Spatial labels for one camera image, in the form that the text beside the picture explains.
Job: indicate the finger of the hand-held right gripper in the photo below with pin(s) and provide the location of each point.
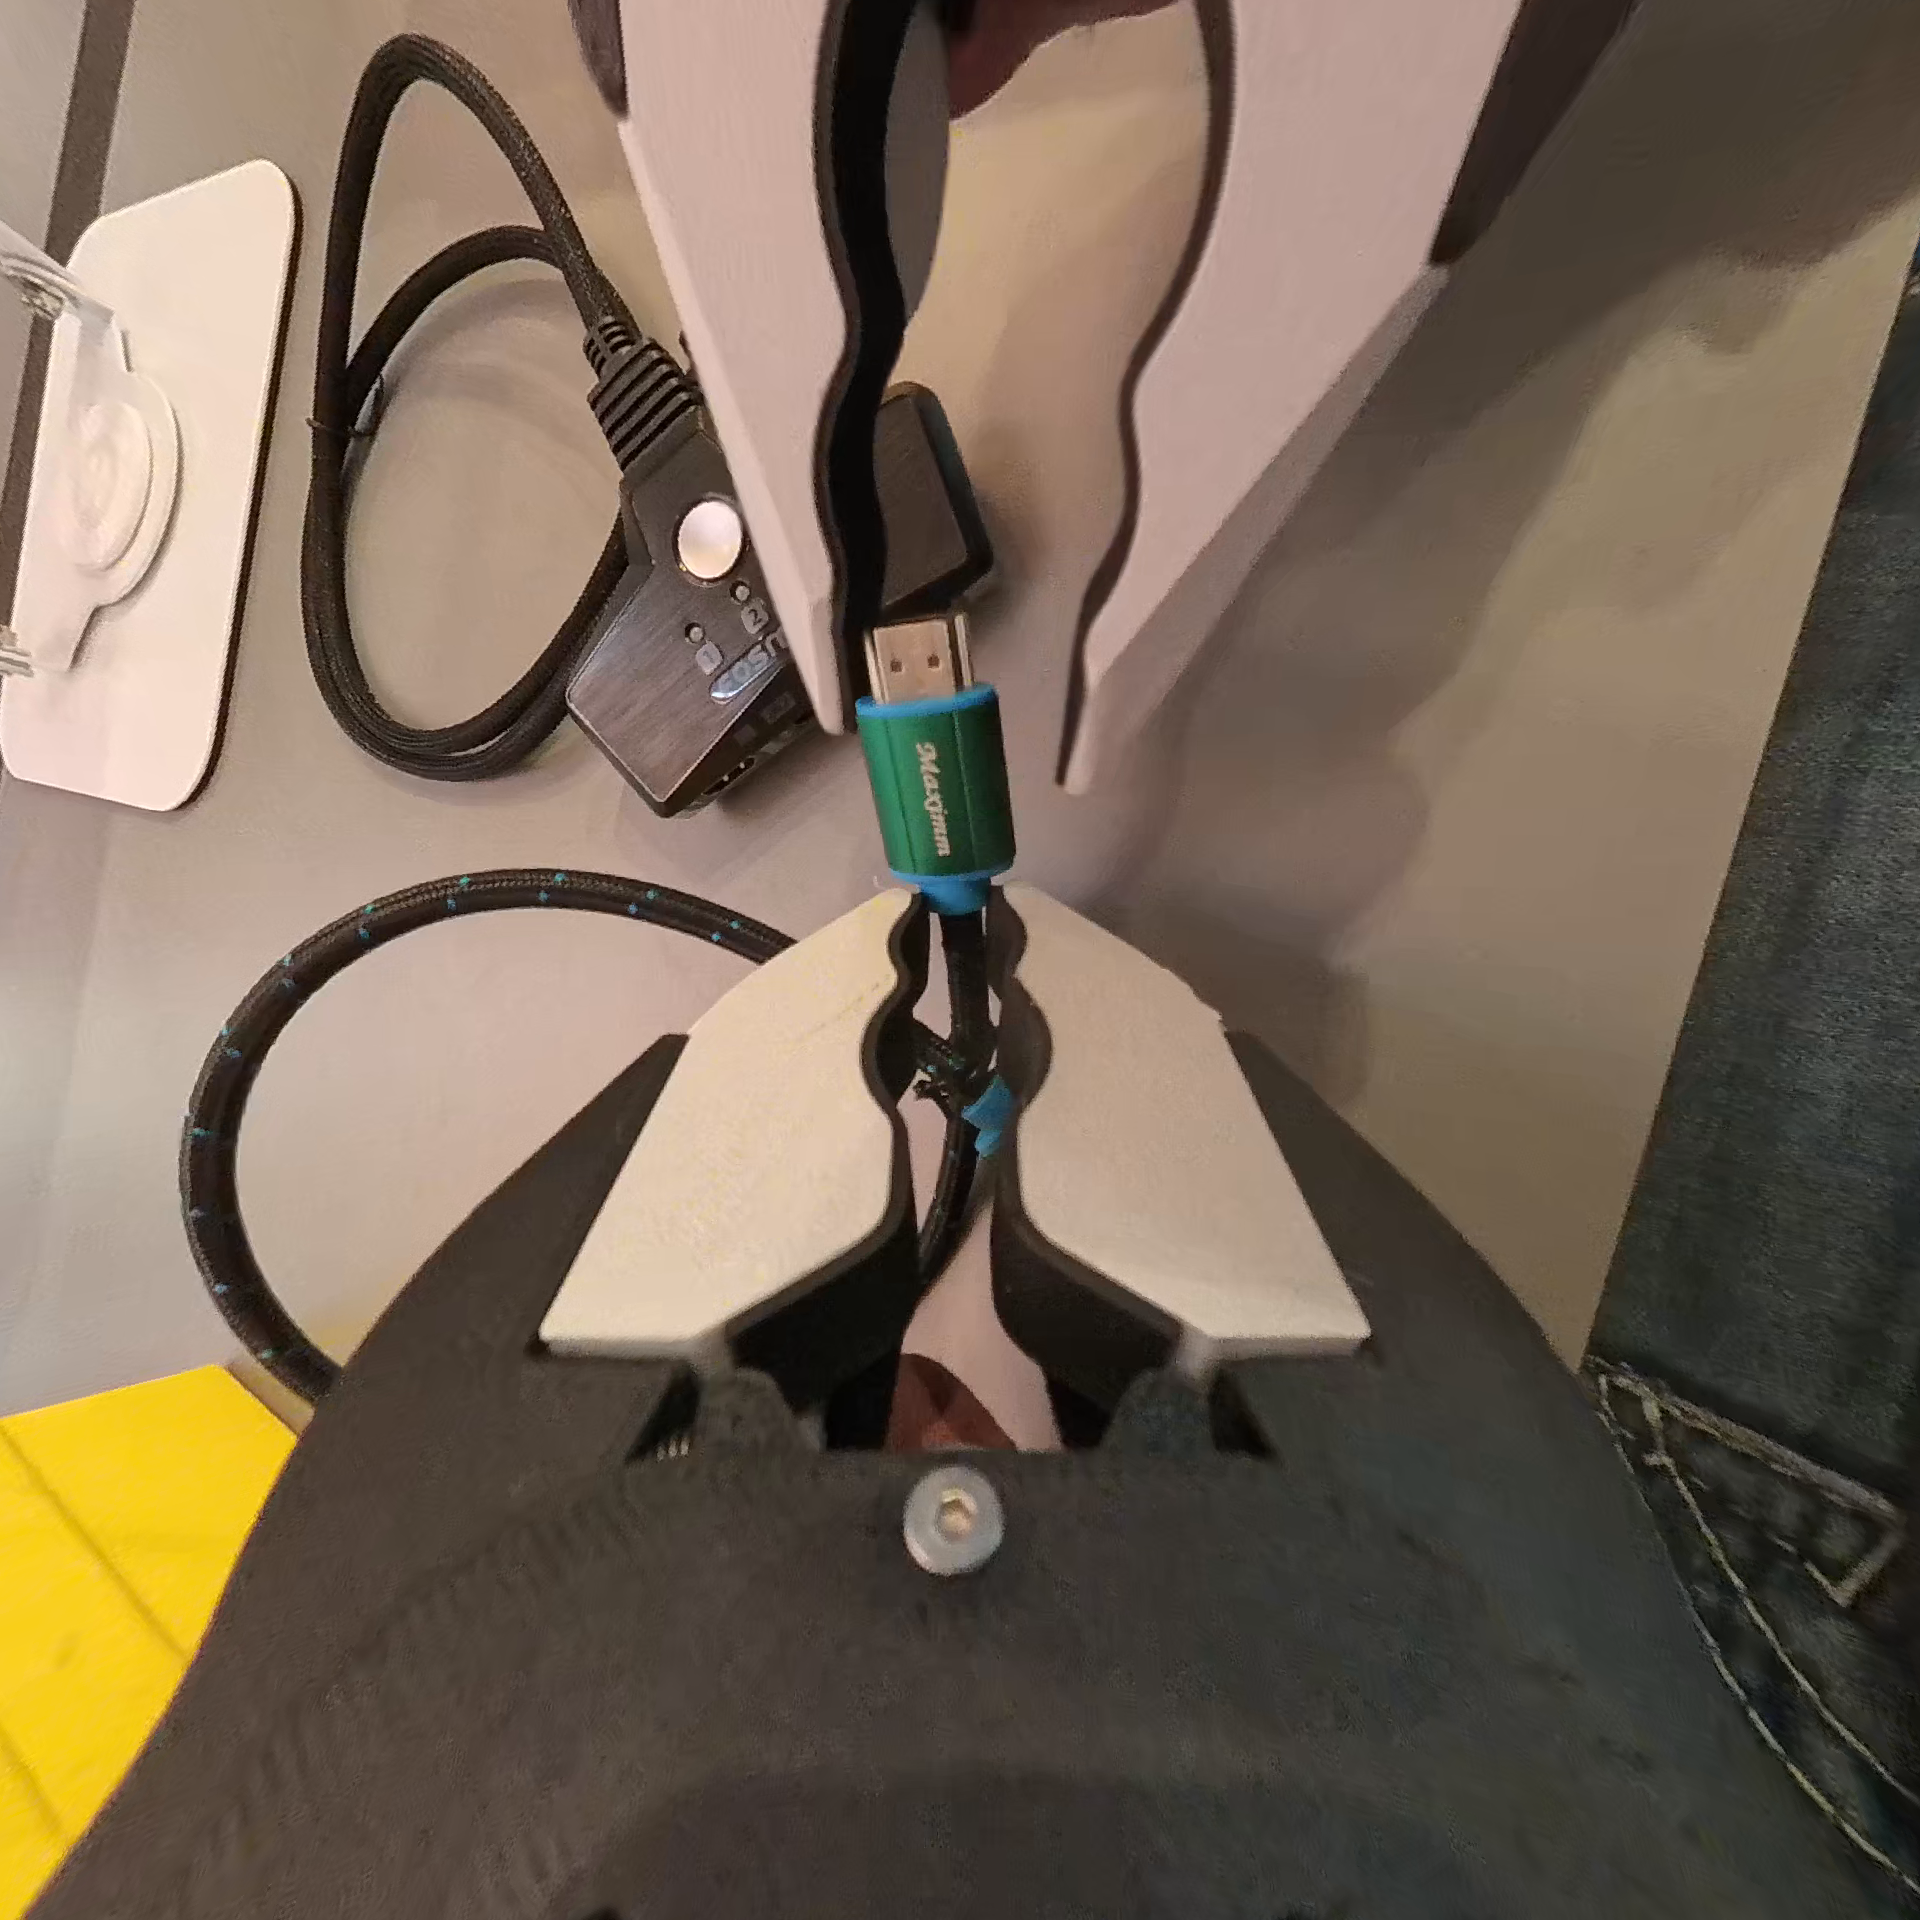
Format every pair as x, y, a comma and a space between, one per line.
735, 224
1320, 224

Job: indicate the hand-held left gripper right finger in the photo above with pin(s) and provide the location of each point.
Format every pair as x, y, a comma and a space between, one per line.
1184, 1185

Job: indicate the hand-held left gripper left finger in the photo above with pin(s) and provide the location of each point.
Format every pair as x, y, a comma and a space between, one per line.
735, 1185

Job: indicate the silver HDMI splitter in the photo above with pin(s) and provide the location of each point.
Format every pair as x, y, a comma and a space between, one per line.
645, 705

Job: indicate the yellow plastic bin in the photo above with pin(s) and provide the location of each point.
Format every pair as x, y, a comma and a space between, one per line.
89, 1575

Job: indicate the person's left hand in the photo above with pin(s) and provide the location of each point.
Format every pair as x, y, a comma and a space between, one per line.
944, 1410

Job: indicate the person's right hand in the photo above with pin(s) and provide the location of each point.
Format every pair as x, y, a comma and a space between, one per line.
997, 43

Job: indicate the white folding stand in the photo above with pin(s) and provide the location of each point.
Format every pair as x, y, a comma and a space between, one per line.
195, 451

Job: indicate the person's jeans leg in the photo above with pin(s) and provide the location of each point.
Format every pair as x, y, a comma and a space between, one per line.
1770, 1200

